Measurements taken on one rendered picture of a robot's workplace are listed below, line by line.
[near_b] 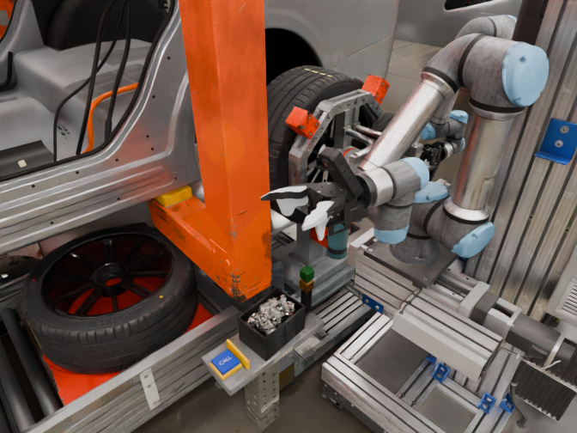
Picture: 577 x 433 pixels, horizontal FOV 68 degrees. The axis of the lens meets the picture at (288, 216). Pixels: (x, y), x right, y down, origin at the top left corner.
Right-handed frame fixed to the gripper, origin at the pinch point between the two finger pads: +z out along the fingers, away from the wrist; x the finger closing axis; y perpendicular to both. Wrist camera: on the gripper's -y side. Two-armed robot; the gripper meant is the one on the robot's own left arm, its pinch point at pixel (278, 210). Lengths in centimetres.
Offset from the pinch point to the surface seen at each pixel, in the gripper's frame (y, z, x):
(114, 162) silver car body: 16, 14, 101
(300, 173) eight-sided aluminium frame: 25, -45, 66
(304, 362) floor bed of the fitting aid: 110, -36, 57
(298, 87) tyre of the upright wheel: -3, -55, 80
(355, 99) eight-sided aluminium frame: 3, -73, 68
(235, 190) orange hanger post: 17, -12, 50
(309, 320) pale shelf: 73, -31, 43
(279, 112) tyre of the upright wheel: 5, -45, 79
